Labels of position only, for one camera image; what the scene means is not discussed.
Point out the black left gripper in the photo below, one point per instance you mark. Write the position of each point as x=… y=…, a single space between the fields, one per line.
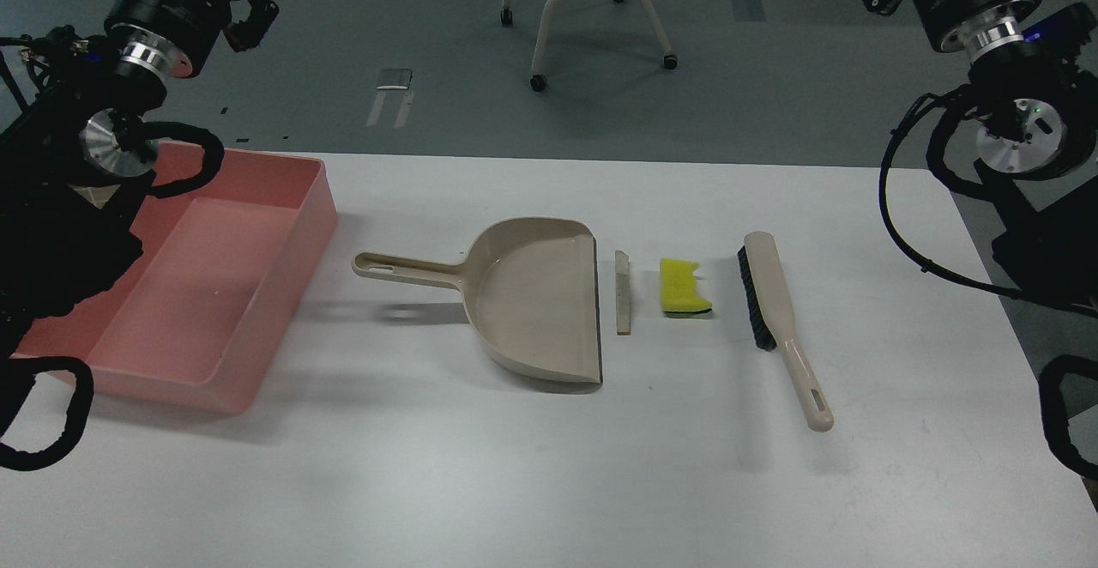
x=174 y=37

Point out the beige hand brush black bristles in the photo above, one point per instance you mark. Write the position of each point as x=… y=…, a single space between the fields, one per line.
x=774 y=327

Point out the yellow sponge piece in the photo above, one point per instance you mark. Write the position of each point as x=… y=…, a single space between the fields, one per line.
x=679 y=295

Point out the white bread slice piece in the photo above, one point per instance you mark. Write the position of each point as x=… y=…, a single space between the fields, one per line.
x=623 y=295

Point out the beige plastic dustpan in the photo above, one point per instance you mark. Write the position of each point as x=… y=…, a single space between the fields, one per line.
x=530 y=290

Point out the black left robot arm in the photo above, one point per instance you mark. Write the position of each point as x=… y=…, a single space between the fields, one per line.
x=80 y=160

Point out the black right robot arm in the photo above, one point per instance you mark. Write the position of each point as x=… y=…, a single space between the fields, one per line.
x=1025 y=113

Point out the pink plastic bin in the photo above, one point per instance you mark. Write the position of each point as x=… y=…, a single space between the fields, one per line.
x=197 y=320

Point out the metal floor outlet plate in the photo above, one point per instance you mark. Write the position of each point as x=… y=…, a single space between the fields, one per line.
x=394 y=79

